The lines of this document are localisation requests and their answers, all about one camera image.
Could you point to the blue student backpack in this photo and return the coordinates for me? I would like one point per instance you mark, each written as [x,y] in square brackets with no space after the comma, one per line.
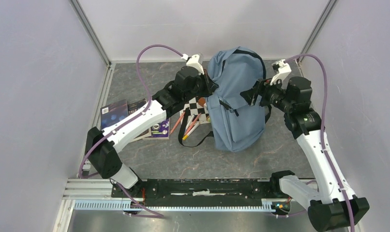
[236,125]

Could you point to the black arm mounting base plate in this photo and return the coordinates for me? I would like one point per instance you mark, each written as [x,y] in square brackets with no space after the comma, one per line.
[205,192]

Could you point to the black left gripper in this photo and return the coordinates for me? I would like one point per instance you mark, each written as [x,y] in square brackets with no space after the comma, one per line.
[210,87]

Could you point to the yellow tipped pencil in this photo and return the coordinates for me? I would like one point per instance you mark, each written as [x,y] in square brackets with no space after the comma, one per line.
[191,130]

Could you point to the orange pencil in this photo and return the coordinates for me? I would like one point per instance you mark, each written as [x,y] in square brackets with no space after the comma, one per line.
[178,122]

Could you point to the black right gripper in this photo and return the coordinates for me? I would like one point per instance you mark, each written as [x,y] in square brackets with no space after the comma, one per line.
[262,88]

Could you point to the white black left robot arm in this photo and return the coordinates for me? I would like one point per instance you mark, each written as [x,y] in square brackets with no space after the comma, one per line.
[103,146]

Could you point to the black white checkerboard mat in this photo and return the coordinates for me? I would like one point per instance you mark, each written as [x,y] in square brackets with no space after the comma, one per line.
[196,109]

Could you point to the brown small block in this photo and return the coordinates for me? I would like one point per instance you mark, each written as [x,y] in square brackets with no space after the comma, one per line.
[202,102]

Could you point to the purple cover book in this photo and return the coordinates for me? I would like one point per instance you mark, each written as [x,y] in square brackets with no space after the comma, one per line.
[159,131]

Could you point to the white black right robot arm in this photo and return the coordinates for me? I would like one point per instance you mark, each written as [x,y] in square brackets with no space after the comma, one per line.
[334,204]

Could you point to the dark blue barcode book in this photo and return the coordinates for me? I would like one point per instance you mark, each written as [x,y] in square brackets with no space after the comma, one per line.
[113,113]

